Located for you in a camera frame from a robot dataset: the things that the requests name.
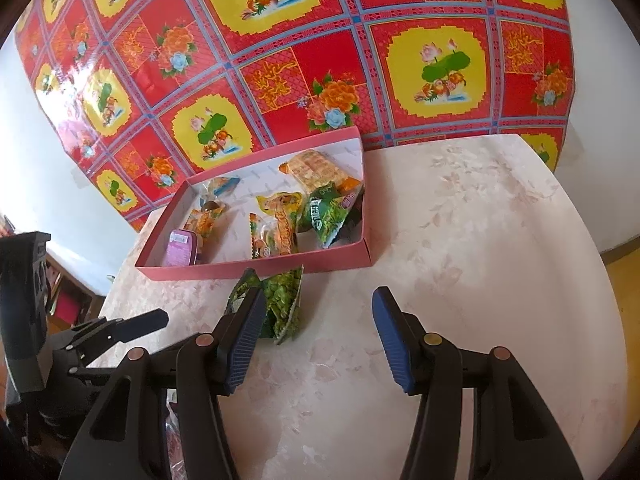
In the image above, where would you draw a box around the orange-ended long cracker pack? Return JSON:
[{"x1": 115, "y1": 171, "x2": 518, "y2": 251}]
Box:
[{"x1": 279, "y1": 150, "x2": 362, "y2": 194}]

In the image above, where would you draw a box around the colourful fruit candy packet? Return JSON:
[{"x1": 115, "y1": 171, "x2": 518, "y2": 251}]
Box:
[{"x1": 248, "y1": 209, "x2": 298, "y2": 259}]

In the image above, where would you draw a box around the purple plastic snack tub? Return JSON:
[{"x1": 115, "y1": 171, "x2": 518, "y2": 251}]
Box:
[{"x1": 162, "y1": 229, "x2": 203, "y2": 266}]

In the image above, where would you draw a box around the pink shallow cardboard box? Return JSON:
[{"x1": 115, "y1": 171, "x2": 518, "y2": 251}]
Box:
[{"x1": 134, "y1": 127, "x2": 372, "y2": 281}]

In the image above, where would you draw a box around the blue-ended clear rice cracker pack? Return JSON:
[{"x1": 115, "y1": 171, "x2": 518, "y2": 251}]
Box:
[{"x1": 202, "y1": 177, "x2": 241, "y2": 202}]

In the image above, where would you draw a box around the small orange candy packet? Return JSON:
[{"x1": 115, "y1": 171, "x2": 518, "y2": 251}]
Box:
[{"x1": 183, "y1": 207, "x2": 224, "y2": 240}]

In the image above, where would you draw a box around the red floral wall cloth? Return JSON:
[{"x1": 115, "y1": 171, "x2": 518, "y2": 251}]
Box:
[{"x1": 14, "y1": 0, "x2": 575, "y2": 229}]

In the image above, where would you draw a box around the green pea snack packet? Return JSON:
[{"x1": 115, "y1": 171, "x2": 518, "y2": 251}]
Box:
[{"x1": 297, "y1": 182, "x2": 362, "y2": 249}]

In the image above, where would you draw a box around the brown round candy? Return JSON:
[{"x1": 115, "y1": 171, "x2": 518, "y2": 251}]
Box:
[{"x1": 201, "y1": 200, "x2": 224, "y2": 211}]

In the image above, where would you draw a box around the yellow-lidded jelly cup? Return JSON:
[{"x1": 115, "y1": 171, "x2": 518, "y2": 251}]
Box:
[{"x1": 256, "y1": 192, "x2": 304, "y2": 217}]

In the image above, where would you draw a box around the green pea packet front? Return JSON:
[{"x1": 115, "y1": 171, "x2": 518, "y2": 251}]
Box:
[{"x1": 224, "y1": 266, "x2": 304, "y2": 344}]

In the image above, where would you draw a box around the wooden furniture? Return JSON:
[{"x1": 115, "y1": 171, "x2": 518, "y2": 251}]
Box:
[{"x1": 602, "y1": 240, "x2": 640, "y2": 440}]

